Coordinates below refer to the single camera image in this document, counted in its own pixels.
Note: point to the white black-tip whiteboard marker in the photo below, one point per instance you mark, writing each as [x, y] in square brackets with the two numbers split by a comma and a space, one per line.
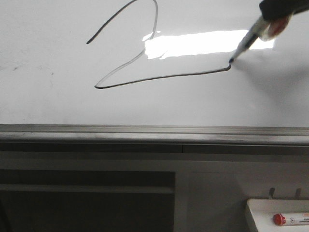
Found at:
[251, 36]

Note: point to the left metal tray hook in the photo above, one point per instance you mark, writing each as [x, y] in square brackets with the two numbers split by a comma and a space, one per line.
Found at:
[271, 193]

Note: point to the red-capped white marker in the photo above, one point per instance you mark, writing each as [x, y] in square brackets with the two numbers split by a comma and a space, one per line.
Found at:
[291, 219]

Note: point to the right metal tray hook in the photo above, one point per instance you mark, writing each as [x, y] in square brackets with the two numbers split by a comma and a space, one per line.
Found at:
[298, 193]

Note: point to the red round magnet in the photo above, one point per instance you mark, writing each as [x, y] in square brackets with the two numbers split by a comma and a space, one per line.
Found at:
[275, 28]

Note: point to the white plastic tray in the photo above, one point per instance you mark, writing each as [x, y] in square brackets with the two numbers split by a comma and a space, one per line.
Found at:
[259, 214]

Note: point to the grey aluminium whiteboard ledge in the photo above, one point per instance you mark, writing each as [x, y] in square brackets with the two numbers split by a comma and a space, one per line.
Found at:
[187, 135]

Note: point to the metal tray hook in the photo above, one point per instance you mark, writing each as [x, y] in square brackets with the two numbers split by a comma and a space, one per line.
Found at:
[271, 193]
[298, 193]

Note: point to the white whiteboard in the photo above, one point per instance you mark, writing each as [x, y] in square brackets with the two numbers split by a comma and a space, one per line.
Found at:
[122, 63]

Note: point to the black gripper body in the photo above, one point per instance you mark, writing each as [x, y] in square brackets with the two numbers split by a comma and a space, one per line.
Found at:
[275, 9]

